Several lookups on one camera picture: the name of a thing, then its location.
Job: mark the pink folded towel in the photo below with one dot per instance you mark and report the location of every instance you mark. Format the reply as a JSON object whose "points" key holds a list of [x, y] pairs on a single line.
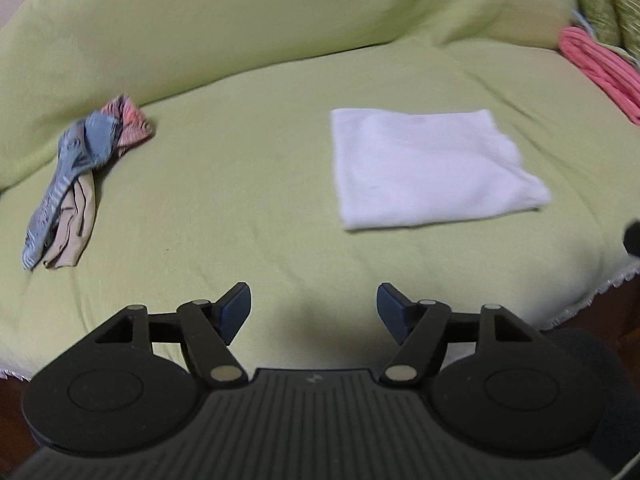
{"points": [[617, 78]]}

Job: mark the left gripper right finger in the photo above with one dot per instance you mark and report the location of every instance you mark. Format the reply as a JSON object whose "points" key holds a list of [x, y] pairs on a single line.
{"points": [[489, 378]]}

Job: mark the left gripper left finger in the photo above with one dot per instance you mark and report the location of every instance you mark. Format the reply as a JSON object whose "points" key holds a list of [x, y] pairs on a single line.
{"points": [[138, 377]]}

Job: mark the beige sock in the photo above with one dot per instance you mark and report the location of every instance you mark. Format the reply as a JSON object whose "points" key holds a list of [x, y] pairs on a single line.
{"points": [[75, 224]]}

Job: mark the white garment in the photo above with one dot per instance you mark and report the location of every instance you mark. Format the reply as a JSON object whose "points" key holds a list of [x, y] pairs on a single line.
{"points": [[395, 170]]}

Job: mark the pink striped sock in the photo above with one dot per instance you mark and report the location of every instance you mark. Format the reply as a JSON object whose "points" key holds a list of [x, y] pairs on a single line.
{"points": [[135, 127]]}

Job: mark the light green sofa cover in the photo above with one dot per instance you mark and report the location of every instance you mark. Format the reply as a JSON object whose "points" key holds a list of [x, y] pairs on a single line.
{"points": [[237, 183]]}

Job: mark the blue patterned sock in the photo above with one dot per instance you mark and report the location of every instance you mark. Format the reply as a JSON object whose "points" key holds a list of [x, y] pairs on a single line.
{"points": [[85, 145]]}

